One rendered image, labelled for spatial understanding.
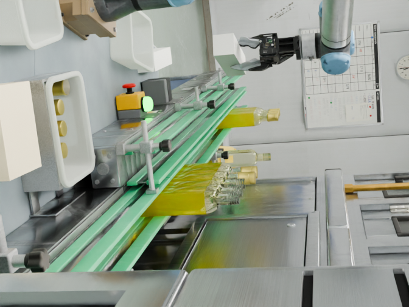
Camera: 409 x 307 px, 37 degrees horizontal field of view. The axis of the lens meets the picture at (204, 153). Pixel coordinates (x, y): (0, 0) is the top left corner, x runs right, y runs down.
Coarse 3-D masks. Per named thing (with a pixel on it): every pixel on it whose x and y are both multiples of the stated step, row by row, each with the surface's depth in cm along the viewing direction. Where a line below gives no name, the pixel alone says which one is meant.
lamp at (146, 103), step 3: (141, 99) 176; (144, 99) 176; (147, 99) 176; (150, 99) 177; (141, 102) 176; (144, 102) 176; (147, 102) 176; (150, 102) 177; (141, 105) 176; (144, 105) 176; (147, 105) 176; (150, 105) 177; (141, 108) 177; (144, 108) 177; (147, 108) 177; (150, 108) 177; (144, 111) 178
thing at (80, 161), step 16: (48, 80) 116; (80, 80) 130; (48, 96) 115; (64, 96) 132; (80, 96) 131; (64, 112) 132; (80, 112) 132; (80, 128) 133; (80, 144) 134; (64, 160) 135; (80, 160) 135; (64, 176) 119; (80, 176) 127
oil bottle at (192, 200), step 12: (168, 192) 142; (180, 192) 141; (192, 192) 141; (204, 192) 140; (216, 192) 142; (156, 204) 143; (168, 204) 142; (180, 204) 141; (192, 204) 141; (204, 204) 140; (216, 204) 141; (144, 216) 144
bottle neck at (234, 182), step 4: (228, 180) 152; (232, 180) 152; (236, 180) 152; (240, 180) 152; (244, 180) 152; (228, 184) 152; (232, 184) 152; (236, 184) 151; (240, 184) 151; (244, 184) 154; (244, 188) 152
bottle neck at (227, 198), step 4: (232, 192) 141; (236, 192) 141; (220, 196) 141; (224, 196) 141; (228, 196) 141; (232, 196) 140; (236, 196) 140; (220, 200) 141; (224, 200) 141; (228, 200) 141; (232, 200) 140; (236, 200) 140; (220, 204) 141; (224, 204) 141; (228, 204) 141; (232, 204) 141; (236, 204) 141
